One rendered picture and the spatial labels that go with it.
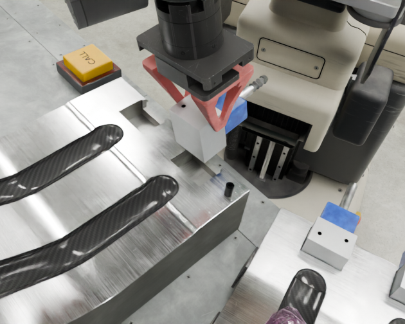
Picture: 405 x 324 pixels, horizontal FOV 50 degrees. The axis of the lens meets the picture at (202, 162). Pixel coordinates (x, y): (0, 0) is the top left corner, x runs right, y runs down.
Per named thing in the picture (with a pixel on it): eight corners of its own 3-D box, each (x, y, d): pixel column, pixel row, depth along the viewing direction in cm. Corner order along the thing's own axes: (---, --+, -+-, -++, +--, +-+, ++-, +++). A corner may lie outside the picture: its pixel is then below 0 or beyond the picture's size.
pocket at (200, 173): (195, 161, 59) (197, 143, 56) (222, 186, 57) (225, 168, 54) (169, 177, 57) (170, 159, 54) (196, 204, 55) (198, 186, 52)
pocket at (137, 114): (144, 116, 64) (144, 97, 61) (168, 137, 61) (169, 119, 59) (119, 130, 61) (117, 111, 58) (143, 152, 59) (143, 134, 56)
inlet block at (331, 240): (329, 188, 61) (342, 164, 57) (363, 204, 60) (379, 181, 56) (295, 260, 54) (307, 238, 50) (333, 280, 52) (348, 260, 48)
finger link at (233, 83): (212, 156, 45) (202, 85, 38) (167, 124, 49) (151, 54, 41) (256, 121, 47) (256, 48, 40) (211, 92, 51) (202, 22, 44)
